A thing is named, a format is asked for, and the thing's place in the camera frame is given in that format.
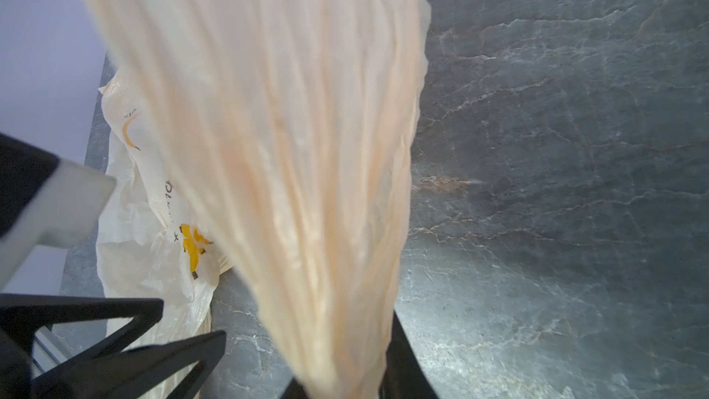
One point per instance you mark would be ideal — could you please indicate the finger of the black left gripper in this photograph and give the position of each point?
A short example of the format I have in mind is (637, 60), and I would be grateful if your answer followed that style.
(23, 315)
(133, 373)

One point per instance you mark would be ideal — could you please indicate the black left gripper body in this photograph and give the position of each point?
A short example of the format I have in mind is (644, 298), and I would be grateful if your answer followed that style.
(24, 170)

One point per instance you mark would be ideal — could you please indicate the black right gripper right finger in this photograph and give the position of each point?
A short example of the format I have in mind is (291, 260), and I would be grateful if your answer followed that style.
(403, 378)

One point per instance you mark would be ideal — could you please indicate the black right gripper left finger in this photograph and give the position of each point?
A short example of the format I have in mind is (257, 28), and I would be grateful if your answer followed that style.
(294, 390)

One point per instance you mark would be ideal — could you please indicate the banana print plastic bag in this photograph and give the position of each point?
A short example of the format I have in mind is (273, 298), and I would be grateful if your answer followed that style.
(287, 125)

